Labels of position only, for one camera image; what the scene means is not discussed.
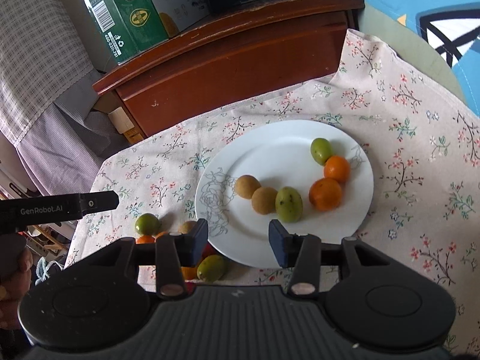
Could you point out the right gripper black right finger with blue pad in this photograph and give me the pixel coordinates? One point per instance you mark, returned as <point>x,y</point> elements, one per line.
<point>301,253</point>

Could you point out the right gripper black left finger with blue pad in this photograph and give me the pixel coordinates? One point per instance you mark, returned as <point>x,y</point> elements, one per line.
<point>174,251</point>

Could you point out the brown longan pile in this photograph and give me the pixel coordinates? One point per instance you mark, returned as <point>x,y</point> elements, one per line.
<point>186,227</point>
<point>263,200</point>

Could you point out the small orange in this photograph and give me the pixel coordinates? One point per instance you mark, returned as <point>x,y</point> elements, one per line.
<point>337,168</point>
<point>145,239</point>

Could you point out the small green round fruit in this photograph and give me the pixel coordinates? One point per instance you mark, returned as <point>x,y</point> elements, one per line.
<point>321,150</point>

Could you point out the person's left hand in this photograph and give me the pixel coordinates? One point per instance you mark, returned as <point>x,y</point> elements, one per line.
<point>14,289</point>

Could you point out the large orange in pile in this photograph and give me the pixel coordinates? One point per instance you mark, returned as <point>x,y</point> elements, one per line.
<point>189,273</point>

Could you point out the red cherry tomato upper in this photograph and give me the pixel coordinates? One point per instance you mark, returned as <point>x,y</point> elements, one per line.
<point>208,250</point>

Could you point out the white floral plate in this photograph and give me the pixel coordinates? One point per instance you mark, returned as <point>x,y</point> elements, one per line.
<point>268,174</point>

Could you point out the brown longan on plate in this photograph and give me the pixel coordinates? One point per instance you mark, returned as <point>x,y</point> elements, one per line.
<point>246,185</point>

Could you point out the small cardboard box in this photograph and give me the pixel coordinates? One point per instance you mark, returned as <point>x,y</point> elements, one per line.
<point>111,105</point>

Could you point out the floral tablecloth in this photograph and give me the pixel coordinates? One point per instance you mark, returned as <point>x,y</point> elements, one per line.
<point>413,190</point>

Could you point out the checked grey fabric cover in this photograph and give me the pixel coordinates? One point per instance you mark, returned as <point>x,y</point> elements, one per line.
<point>47,98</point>

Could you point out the red-brown wooden cabinet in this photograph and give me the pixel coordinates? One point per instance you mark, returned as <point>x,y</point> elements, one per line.
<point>261,47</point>

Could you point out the green cardboard box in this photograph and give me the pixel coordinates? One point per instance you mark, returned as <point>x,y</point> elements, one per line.
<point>130,27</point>

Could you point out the blue cartoon cushion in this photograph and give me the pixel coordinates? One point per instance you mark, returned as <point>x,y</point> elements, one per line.
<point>451,28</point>

